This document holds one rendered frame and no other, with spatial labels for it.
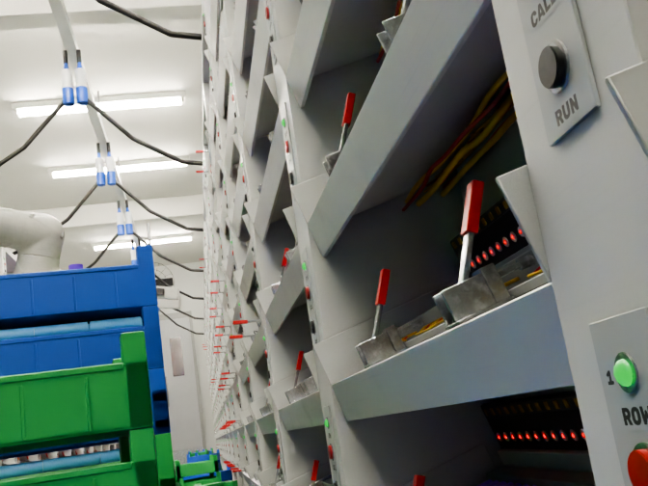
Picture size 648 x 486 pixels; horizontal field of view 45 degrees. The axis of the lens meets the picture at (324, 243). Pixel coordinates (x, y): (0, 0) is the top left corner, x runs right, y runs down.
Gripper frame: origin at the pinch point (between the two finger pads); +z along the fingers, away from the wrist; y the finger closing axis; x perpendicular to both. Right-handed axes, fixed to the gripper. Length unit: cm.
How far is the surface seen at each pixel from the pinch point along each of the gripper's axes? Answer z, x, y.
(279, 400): 25, -26, 40
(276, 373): 24, -21, 40
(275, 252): 21.7, 4.7, 39.6
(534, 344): 26, -30, 166
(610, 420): 26, -33, 173
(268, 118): 17, 30, 50
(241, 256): 16.3, 19.8, -30.4
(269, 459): 29, -38, -30
